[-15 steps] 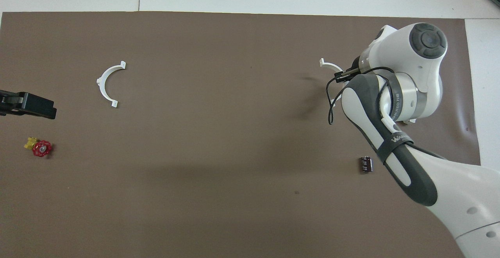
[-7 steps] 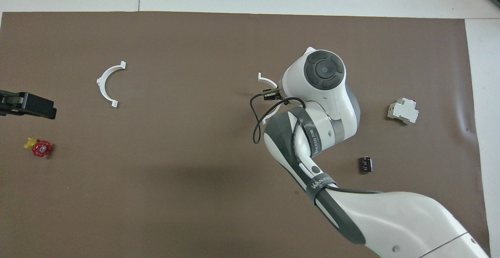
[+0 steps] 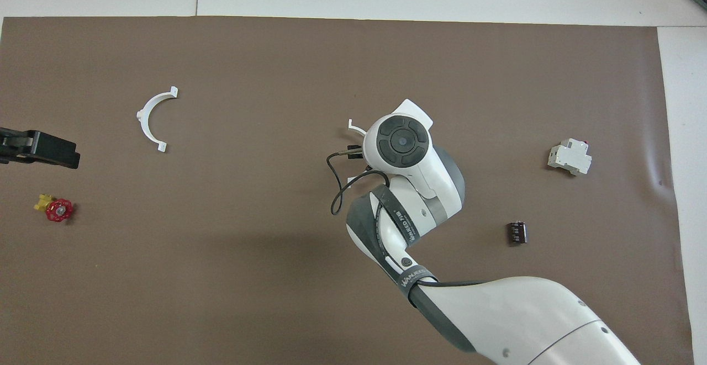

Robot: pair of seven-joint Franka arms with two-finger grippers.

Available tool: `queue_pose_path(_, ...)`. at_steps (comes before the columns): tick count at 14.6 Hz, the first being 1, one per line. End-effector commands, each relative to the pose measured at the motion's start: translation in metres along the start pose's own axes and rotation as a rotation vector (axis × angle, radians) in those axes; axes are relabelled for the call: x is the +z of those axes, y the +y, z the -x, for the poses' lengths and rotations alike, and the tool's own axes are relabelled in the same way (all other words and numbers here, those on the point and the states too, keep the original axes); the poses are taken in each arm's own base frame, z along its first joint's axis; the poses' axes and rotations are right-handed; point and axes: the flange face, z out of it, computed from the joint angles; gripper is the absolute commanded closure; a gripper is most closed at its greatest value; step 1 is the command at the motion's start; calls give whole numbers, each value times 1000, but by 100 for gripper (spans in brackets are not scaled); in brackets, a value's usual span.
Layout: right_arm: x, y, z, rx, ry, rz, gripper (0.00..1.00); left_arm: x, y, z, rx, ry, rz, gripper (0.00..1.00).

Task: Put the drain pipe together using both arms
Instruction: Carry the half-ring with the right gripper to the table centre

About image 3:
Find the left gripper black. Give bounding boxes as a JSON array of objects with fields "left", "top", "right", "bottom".
[{"left": 0, "top": 128, "right": 81, "bottom": 170}]

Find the white half-ring pipe clamp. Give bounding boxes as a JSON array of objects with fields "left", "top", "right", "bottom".
[
  {"left": 136, "top": 86, "right": 179, "bottom": 153},
  {"left": 347, "top": 119, "right": 370, "bottom": 184}
]

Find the small black cylindrical capacitor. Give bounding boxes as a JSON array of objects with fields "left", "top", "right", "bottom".
[{"left": 507, "top": 220, "right": 528, "bottom": 246}]

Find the brown paper table mat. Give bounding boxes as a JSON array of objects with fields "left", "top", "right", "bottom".
[{"left": 0, "top": 16, "right": 695, "bottom": 365}]

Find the white circuit breaker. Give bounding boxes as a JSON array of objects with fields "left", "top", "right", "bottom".
[{"left": 547, "top": 139, "right": 593, "bottom": 177}]

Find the red-handled yellow valve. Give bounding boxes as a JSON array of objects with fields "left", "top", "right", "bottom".
[{"left": 34, "top": 193, "right": 75, "bottom": 223}]

